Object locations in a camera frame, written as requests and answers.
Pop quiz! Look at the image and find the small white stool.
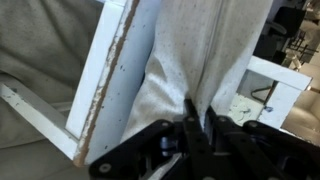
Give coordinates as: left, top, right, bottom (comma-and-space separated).
0, 0, 313, 168

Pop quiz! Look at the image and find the beige fabric sofa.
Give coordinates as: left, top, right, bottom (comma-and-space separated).
0, 0, 105, 180

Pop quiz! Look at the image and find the black chair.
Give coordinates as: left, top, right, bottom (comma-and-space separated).
253, 0, 320, 69

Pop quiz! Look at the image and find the large beige pillow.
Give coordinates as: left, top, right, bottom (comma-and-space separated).
120, 0, 275, 143

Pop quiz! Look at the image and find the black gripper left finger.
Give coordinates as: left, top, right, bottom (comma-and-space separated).
89, 98, 218, 180

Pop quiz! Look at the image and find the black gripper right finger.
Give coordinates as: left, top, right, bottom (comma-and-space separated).
203, 105, 320, 180

